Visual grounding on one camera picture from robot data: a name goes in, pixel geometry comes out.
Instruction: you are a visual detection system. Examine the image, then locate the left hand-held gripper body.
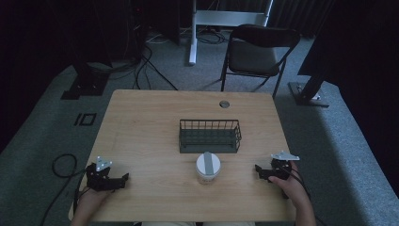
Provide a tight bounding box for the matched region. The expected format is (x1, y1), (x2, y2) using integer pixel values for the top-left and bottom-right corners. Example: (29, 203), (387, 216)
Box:
(86, 155), (124, 192)

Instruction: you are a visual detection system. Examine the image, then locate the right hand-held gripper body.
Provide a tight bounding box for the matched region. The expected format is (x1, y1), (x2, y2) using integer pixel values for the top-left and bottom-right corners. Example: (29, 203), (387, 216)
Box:
(263, 151), (301, 182)

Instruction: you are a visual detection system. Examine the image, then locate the white jar with grey strip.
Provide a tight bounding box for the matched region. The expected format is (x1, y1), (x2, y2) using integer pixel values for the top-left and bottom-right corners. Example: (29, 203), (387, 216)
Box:
(195, 151), (222, 186)

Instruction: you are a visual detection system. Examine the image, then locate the dark wire basket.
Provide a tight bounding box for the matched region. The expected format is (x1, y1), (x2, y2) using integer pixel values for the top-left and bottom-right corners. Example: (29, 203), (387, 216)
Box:
(178, 119), (243, 154)

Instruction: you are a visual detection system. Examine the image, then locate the person's left hand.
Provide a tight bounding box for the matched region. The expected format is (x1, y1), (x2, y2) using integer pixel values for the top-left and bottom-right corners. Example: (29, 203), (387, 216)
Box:
(74, 187), (111, 220)

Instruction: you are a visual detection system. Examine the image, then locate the person's right hand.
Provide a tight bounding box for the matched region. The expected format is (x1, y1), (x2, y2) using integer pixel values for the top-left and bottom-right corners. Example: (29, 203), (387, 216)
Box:
(268, 160), (303, 205)

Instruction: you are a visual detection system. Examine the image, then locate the black slanted stand with base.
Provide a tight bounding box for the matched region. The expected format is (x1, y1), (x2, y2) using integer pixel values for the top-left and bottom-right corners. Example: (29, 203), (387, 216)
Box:
(287, 34), (331, 109)

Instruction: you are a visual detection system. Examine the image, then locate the black stand with flat base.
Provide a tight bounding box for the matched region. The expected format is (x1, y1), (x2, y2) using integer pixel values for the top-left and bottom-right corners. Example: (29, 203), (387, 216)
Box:
(60, 56), (110, 101)

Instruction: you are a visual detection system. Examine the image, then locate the black folding chair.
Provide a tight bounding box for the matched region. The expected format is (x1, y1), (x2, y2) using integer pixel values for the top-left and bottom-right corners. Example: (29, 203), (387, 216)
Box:
(219, 24), (301, 99)

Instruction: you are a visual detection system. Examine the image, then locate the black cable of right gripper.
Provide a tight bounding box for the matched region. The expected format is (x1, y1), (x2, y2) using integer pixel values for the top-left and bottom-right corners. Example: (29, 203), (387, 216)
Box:
(280, 162), (312, 202)

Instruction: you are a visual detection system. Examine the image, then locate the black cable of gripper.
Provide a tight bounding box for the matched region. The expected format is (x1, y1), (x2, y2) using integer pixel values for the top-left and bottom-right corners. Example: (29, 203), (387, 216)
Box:
(280, 162), (312, 202)
(39, 153), (88, 226)

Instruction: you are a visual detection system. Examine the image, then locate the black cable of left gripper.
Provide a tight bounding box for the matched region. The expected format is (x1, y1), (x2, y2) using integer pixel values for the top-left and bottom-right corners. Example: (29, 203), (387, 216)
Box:
(39, 153), (88, 226)

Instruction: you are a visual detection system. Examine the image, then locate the bundle of black floor cables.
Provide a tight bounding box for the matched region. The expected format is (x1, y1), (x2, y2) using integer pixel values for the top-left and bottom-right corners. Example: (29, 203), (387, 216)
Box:
(88, 29), (179, 92)

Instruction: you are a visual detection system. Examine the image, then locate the white metal desk frame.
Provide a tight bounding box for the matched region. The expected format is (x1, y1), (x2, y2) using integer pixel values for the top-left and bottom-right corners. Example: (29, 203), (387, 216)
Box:
(188, 0), (275, 66)

